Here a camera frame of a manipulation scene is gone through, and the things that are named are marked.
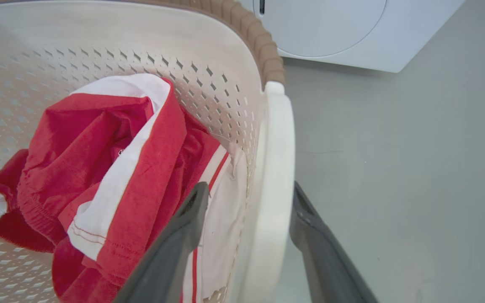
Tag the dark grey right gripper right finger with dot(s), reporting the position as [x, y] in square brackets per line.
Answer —
[326, 261]

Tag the white perforated laundry basket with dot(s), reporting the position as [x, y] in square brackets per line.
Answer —
[209, 63]

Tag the round washing machine door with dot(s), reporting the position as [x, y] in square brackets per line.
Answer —
[322, 25]

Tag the red and white garment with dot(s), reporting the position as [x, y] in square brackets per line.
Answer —
[112, 185]

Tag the white washing machine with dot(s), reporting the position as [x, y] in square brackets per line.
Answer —
[402, 38]

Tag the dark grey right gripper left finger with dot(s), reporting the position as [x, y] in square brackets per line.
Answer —
[171, 256]

